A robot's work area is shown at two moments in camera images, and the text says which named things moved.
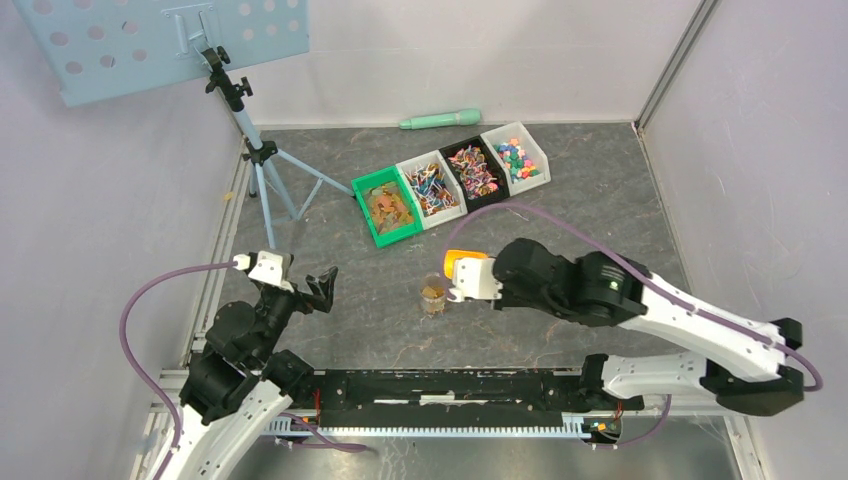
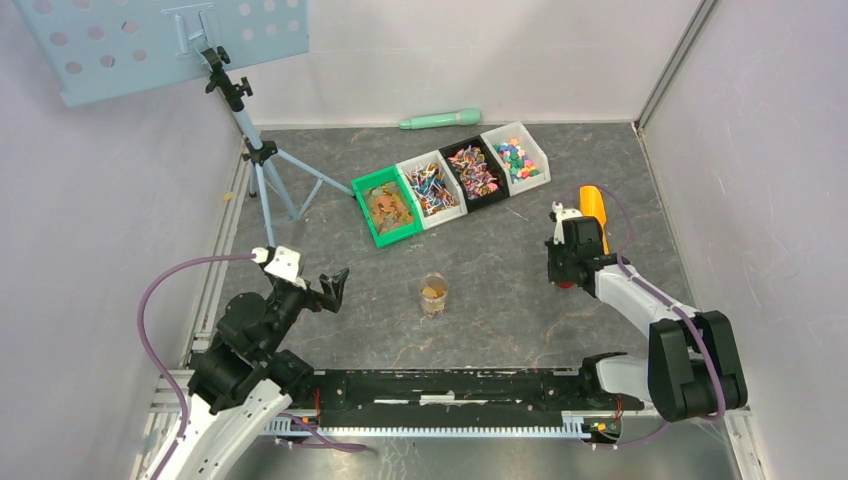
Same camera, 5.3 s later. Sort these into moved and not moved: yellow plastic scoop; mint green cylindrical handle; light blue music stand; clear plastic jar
Moved: yellow plastic scoop
Not moved: clear plastic jar; light blue music stand; mint green cylindrical handle
